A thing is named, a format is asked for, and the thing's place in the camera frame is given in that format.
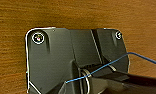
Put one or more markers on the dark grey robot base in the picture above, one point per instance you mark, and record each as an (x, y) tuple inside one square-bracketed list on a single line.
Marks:
[(49, 56)]

